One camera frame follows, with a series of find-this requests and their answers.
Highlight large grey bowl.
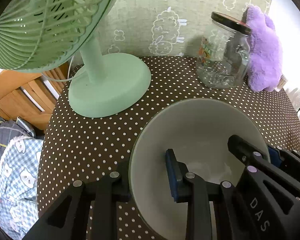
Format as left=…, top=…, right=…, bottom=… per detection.
left=129, top=99, right=268, bottom=239

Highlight blue checkered bedding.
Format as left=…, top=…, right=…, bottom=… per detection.
left=0, top=113, right=44, bottom=240

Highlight brown polka dot tablecloth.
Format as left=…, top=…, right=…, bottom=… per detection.
left=38, top=56, right=300, bottom=239

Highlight cotton swab container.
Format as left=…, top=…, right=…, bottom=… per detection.
left=275, top=75, right=287, bottom=92

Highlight purple plush toy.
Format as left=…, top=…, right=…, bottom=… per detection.
left=245, top=6, right=282, bottom=92

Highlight glass jar black lid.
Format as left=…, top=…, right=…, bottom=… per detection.
left=196, top=11, right=251, bottom=89

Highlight orange wooden chair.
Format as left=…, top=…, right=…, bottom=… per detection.
left=0, top=63, right=69, bottom=131

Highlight green desk fan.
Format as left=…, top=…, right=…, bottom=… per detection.
left=0, top=0, right=151, bottom=118

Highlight green fan power cable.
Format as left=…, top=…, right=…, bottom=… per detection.
left=41, top=55, right=87, bottom=82

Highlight green cartoon wall cloth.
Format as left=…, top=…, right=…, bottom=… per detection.
left=97, top=0, right=271, bottom=56

